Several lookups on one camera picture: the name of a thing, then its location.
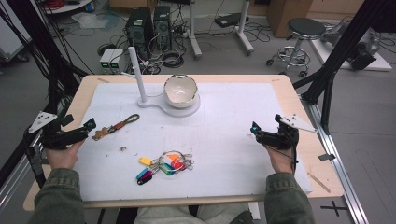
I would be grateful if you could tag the grey machine on white platform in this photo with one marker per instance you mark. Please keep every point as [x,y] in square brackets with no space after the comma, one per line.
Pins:
[358,46]

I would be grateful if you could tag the aluminium rail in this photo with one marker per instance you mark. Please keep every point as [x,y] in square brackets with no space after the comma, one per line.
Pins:
[12,189]
[339,168]

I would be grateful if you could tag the black clip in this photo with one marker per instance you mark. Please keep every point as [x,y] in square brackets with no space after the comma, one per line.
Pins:
[327,157]

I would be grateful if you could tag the black metal frame post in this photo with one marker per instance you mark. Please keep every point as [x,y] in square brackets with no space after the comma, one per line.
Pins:
[339,53]
[37,34]

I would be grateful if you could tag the brown cardboard box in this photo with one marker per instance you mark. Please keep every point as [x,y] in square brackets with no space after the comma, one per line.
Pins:
[288,15]

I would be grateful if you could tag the black round stool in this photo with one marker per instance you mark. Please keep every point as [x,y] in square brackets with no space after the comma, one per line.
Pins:
[305,28]

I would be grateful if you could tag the bunch of coloured key tags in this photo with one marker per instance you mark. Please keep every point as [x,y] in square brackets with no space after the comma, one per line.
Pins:
[168,166]

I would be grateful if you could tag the white table mat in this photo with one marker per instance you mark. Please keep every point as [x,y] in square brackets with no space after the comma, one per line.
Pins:
[224,149]

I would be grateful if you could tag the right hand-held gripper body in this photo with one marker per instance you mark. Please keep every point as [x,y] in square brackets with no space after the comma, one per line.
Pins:
[280,140]

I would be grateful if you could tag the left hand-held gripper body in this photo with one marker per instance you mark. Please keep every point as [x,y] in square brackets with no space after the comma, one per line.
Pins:
[57,138]

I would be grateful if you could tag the thin wooden stick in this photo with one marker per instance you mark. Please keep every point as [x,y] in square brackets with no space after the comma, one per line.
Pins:
[319,182]

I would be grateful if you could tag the clear plastic sheet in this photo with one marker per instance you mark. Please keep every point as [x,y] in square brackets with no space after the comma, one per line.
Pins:
[93,21]

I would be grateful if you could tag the black computer tower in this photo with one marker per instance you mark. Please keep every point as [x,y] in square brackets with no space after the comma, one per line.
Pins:
[139,29]
[162,26]

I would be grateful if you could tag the flat black device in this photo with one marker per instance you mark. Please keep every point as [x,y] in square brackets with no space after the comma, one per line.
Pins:
[229,20]

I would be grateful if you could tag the person's right hand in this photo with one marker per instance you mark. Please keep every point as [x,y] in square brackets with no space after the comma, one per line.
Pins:
[281,161]

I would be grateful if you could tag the person's left hand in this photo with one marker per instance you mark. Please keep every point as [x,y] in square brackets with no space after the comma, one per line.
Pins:
[63,157]

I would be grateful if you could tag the person's legs in light trousers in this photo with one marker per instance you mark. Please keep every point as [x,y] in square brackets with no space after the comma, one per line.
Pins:
[193,214]

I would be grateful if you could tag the white power supply unit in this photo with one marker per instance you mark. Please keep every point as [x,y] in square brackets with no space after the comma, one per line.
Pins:
[117,60]
[106,60]

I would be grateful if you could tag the round white table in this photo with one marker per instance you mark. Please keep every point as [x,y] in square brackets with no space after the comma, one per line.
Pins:
[68,6]

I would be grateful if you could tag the white desk leg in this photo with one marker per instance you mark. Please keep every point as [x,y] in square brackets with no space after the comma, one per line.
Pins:
[194,37]
[244,34]

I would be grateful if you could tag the white ceramic bowl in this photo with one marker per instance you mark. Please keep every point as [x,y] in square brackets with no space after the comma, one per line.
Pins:
[180,91]

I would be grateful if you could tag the white stand with pole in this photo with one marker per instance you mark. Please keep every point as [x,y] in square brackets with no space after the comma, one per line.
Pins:
[139,81]

